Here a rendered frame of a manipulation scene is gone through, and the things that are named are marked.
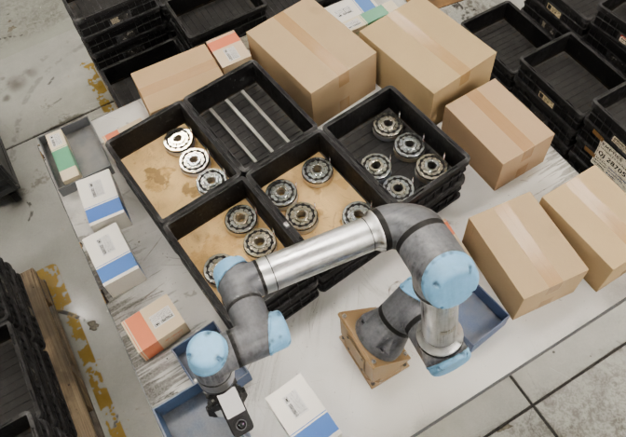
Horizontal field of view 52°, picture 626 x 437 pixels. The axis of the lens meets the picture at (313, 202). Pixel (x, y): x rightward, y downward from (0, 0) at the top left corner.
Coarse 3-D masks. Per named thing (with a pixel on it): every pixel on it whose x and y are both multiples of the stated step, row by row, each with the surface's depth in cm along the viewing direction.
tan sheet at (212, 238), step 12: (240, 204) 207; (216, 216) 205; (204, 228) 203; (216, 228) 203; (180, 240) 201; (192, 240) 201; (204, 240) 201; (216, 240) 201; (228, 240) 200; (240, 240) 200; (192, 252) 199; (204, 252) 199; (216, 252) 199; (228, 252) 198; (240, 252) 198; (204, 264) 197; (216, 288) 192
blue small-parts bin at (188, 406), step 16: (176, 400) 147; (192, 400) 150; (160, 416) 147; (176, 416) 149; (192, 416) 149; (208, 416) 148; (176, 432) 147; (192, 432) 147; (208, 432) 146; (224, 432) 146
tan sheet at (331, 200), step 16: (288, 176) 212; (336, 176) 211; (304, 192) 208; (320, 192) 208; (336, 192) 207; (352, 192) 207; (320, 208) 205; (336, 208) 204; (320, 224) 201; (336, 224) 201
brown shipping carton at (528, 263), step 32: (480, 224) 195; (512, 224) 194; (544, 224) 193; (480, 256) 199; (512, 256) 188; (544, 256) 188; (576, 256) 187; (512, 288) 185; (544, 288) 182; (512, 320) 194
